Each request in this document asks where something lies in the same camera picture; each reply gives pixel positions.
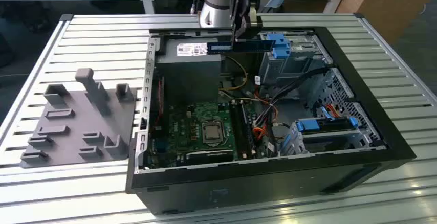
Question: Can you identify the orange wire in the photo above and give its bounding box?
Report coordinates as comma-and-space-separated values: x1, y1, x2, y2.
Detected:
253, 127, 273, 141

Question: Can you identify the blue disk carrier with disk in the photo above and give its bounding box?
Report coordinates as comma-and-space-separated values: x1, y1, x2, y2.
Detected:
295, 116, 358, 134

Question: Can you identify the wooden cabinet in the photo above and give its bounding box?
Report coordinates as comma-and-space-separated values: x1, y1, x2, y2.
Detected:
336, 0, 437, 46

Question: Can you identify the black cable bundle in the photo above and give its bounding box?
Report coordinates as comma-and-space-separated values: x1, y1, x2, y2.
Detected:
258, 67, 334, 122

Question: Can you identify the black graphics card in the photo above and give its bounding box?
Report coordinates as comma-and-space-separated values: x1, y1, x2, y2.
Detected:
183, 149, 235, 163

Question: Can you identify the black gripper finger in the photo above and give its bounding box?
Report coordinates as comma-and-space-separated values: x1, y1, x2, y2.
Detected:
229, 0, 251, 42
249, 2, 263, 40

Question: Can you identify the silver disk bay cage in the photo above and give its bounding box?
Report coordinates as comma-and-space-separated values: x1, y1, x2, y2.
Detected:
279, 118, 389, 157

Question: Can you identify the grey parts rack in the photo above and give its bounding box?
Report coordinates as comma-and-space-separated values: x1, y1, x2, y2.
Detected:
19, 68, 138, 169

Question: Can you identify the grey power supply unit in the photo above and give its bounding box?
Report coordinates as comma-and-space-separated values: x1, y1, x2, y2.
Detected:
155, 37, 223, 104

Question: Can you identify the silver drive cage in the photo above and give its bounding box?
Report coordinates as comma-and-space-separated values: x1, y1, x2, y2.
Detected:
258, 31, 334, 86

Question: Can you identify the silver CPU in socket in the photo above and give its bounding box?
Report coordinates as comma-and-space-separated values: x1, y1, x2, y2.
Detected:
201, 123, 226, 146

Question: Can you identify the green motherboard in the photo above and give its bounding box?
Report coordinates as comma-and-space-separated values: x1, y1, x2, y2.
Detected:
146, 101, 270, 168

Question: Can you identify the black open PC case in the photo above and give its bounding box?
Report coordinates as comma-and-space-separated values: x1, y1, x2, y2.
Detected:
126, 26, 418, 216

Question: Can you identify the thin red wire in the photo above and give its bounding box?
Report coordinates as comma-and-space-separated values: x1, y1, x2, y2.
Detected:
152, 77, 166, 130

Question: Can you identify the yellow wire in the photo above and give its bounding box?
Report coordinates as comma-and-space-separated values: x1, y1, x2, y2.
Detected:
218, 56, 249, 91

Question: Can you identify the blue drive carrier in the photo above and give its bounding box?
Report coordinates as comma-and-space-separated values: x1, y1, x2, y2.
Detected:
265, 33, 291, 59

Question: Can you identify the black RAM slot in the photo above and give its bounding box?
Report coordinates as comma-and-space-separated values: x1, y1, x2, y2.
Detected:
230, 100, 247, 159

